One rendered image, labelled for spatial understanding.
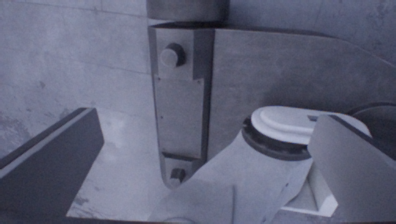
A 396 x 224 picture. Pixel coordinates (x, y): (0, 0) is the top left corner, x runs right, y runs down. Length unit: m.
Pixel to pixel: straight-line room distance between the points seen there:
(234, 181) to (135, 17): 0.57
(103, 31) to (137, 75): 0.18
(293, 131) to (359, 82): 0.23
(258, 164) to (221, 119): 0.22
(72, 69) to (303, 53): 0.80
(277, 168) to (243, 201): 0.09
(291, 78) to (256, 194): 0.28
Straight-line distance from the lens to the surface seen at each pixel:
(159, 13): 0.46
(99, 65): 0.82
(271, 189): 0.30
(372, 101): 0.57
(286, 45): 0.46
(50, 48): 0.95
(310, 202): 0.50
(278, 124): 0.35
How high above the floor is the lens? 0.61
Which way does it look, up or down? 59 degrees down
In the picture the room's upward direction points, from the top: 156 degrees counter-clockwise
